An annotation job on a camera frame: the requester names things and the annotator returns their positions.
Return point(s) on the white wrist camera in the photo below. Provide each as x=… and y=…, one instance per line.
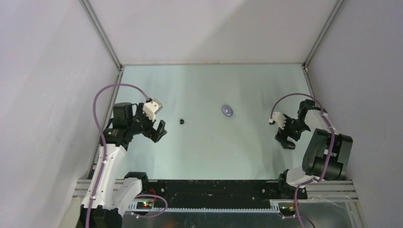
x=151, y=107
x=279, y=119

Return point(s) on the right controller board with leds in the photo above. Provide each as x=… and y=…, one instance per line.
x=287, y=210

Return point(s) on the left controller board with leds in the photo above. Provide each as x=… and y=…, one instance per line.
x=143, y=205

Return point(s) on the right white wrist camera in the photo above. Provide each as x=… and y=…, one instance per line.
x=279, y=119

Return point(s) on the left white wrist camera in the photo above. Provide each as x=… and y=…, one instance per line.
x=151, y=107

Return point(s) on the purple earbud charging case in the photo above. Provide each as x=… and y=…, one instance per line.
x=227, y=110

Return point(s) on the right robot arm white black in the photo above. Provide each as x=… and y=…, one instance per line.
x=327, y=154

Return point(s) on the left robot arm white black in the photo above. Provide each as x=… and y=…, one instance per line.
x=102, y=207

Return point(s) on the grey slotted cable duct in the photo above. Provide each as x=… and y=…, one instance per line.
x=273, y=208

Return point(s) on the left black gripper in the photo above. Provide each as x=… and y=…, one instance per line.
x=151, y=132

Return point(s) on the controller board with leds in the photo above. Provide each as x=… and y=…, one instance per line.
x=287, y=210
x=143, y=205

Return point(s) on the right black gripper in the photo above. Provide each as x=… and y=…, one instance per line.
x=285, y=143

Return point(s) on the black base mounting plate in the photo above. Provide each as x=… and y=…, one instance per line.
x=222, y=194

